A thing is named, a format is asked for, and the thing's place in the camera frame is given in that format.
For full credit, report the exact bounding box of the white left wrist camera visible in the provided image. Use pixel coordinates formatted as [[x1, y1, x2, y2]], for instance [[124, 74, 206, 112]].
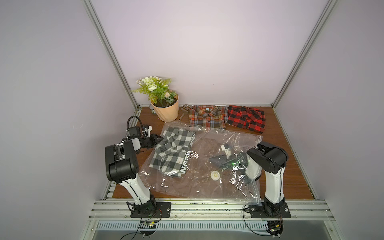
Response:
[[145, 125, 153, 138]]

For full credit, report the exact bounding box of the terracotta flower pot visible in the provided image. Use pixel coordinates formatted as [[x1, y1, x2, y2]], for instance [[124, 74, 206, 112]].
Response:
[[151, 95, 179, 123]]

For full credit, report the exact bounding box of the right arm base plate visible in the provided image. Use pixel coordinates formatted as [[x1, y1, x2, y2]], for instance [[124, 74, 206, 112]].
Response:
[[249, 202, 292, 219]]

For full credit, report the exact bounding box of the red black plaid shirt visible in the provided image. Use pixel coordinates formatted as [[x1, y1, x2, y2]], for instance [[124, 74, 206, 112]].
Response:
[[227, 105, 266, 134]]

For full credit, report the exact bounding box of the white round bag valve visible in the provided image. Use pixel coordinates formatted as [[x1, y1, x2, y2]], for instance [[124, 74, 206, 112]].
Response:
[[210, 171, 221, 181]]

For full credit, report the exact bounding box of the aluminium front rail frame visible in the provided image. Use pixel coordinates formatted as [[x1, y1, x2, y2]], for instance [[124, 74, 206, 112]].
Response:
[[80, 199, 345, 240]]

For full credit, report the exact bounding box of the artificial green white plant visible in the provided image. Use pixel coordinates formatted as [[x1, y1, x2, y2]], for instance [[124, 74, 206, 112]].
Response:
[[131, 76, 178, 108]]

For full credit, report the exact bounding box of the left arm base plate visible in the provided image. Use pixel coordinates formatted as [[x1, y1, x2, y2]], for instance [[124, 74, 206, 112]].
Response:
[[130, 202, 172, 219]]

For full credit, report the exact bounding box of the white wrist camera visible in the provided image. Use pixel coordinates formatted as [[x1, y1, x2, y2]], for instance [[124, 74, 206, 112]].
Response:
[[221, 144, 232, 159], [145, 125, 153, 138]]

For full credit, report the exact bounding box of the clear plastic vacuum bag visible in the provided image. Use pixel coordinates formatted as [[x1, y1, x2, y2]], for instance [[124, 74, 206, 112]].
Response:
[[139, 122, 263, 206]]

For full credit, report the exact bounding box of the small brown slotted scoop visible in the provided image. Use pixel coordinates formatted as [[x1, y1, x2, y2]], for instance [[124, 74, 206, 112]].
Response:
[[179, 104, 194, 120]]

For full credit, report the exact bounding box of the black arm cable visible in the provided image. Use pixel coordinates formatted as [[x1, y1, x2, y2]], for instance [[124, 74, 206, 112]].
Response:
[[119, 209, 163, 240], [241, 205, 274, 238]]

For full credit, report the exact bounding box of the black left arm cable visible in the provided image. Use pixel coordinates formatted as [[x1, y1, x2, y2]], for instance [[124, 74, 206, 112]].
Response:
[[119, 209, 163, 240]]

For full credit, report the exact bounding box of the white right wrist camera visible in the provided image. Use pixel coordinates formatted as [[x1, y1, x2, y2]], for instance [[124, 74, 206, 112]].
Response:
[[221, 144, 232, 159]]

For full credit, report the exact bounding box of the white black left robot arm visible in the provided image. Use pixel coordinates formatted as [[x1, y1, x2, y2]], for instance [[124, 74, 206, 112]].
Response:
[[105, 125, 163, 216]]

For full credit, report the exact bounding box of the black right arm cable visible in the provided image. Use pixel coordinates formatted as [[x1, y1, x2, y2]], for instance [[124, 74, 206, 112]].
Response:
[[241, 205, 274, 238]]

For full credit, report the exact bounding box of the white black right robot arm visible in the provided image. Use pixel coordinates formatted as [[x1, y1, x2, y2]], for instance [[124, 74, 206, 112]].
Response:
[[209, 141, 291, 218]]

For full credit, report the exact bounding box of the grey white checked shirt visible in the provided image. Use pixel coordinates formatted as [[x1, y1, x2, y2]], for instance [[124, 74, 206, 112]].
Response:
[[149, 127, 196, 178]]

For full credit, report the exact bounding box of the multicolour tartan shirt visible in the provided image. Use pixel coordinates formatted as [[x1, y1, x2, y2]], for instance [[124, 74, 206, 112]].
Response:
[[189, 105, 228, 129]]

